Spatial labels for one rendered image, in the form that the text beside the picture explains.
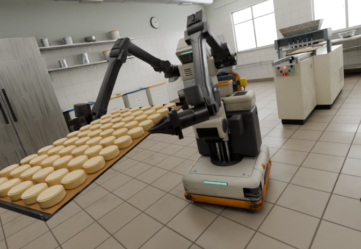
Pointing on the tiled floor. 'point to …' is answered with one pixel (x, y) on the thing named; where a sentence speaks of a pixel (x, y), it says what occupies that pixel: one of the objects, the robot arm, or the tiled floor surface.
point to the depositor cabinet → (328, 77)
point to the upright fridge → (26, 102)
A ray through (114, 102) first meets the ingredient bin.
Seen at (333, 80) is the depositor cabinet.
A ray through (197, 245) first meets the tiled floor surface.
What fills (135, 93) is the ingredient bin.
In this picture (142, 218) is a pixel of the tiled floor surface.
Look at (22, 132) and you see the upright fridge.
